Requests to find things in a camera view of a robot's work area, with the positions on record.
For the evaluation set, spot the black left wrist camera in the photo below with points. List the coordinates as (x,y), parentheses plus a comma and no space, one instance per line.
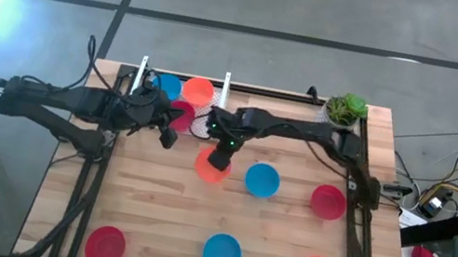
(172,113)

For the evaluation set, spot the red mini bowl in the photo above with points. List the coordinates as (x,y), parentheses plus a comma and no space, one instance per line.
(185,121)
(104,247)
(328,202)

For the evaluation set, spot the grey power adapter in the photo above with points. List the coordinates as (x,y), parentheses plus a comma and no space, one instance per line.
(433,205)

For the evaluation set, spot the white perforated rack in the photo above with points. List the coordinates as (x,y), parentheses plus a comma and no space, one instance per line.
(224,92)

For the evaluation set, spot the blue mini bowl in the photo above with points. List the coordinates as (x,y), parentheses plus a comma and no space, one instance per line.
(262,181)
(169,86)
(222,254)

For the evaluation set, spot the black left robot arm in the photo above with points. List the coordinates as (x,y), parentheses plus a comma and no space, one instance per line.
(73,98)

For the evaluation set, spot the red floor object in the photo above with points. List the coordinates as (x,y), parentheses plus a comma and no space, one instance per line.
(421,254)

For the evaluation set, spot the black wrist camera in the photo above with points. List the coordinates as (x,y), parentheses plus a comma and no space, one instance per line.
(217,119)
(172,113)

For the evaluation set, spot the black side table bar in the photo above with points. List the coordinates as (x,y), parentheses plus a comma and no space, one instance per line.
(438,230)

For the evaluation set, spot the white paper sheet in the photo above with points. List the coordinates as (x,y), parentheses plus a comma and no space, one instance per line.
(410,220)

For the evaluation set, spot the black table clamp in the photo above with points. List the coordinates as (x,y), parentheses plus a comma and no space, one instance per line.
(312,92)

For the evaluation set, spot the potted succulent, patterned white pot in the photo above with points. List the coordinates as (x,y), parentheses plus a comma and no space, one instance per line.
(346,106)

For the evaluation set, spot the black aluminium table frame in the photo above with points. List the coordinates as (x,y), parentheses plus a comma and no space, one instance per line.
(273,94)

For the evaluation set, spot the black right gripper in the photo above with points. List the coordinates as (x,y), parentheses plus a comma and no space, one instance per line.
(230,142)

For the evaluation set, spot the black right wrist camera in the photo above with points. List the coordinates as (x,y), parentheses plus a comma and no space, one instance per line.
(217,119)

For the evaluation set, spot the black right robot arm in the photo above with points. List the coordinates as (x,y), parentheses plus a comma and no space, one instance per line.
(295,126)

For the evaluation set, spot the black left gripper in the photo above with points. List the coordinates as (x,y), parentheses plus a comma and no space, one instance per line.
(152,110)

